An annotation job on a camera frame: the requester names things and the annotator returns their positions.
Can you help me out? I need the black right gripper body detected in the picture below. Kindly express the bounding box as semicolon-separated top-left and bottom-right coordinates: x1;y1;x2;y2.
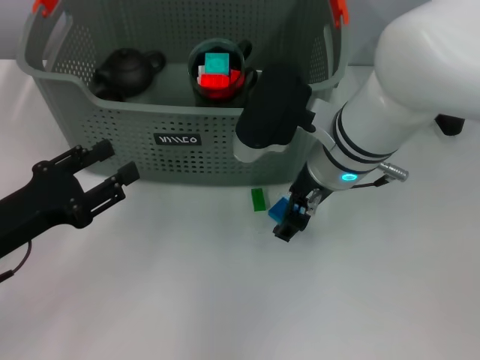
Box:
289;164;334;209

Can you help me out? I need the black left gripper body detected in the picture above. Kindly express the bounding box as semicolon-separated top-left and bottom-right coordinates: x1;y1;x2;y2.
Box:
0;159;91;260

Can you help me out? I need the blue square toy plate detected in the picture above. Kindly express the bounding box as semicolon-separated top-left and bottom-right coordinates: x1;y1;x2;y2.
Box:
268;196;305;223

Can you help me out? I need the green toy brick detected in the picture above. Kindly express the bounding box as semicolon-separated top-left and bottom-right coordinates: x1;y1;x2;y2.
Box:
250;187;269;213

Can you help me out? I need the long red toy brick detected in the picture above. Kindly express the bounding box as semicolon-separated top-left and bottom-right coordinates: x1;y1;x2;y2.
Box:
197;73;230;89

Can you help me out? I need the teal square toy plate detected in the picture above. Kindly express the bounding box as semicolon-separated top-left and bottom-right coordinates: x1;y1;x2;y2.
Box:
205;52;230;75

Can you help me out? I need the grey perforated storage basket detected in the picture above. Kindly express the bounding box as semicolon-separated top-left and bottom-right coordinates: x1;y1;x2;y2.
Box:
16;0;352;187

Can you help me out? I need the black clay teapot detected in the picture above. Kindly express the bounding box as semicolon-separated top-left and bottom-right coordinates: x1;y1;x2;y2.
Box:
92;48;167;103

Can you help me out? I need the metal right wrist connector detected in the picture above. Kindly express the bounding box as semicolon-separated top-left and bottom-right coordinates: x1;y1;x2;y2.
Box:
379;161;410;182

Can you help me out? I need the orange basket latch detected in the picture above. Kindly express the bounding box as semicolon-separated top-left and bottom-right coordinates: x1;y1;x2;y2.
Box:
330;0;350;29
32;0;59;18

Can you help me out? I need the thin dark gripper cable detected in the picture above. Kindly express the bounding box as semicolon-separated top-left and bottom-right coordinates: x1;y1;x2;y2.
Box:
0;241;34;284
352;177;391;189

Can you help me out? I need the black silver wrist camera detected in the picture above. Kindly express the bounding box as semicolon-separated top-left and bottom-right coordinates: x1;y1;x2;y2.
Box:
234;65;335;163

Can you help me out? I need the glass pitcher black handle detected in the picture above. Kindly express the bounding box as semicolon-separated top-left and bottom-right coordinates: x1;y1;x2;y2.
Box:
433;114;466;137

